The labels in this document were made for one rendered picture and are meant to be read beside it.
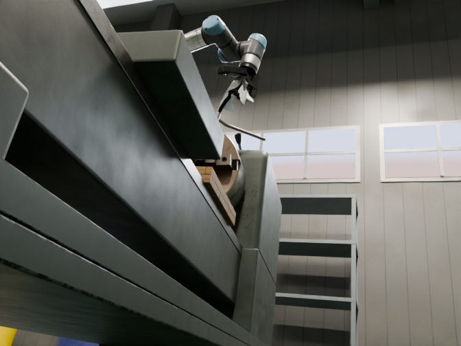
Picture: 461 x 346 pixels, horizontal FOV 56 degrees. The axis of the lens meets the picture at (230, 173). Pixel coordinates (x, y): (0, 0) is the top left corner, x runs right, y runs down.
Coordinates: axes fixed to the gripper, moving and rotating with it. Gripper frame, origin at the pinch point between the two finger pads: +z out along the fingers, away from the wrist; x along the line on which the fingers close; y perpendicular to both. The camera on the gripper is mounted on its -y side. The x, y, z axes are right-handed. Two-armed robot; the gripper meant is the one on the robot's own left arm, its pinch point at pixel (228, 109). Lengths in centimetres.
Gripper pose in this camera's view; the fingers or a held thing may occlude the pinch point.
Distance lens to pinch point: 158.7
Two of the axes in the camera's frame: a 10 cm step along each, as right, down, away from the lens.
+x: -6.1, 1.2, 7.8
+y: 7.3, 4.6, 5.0
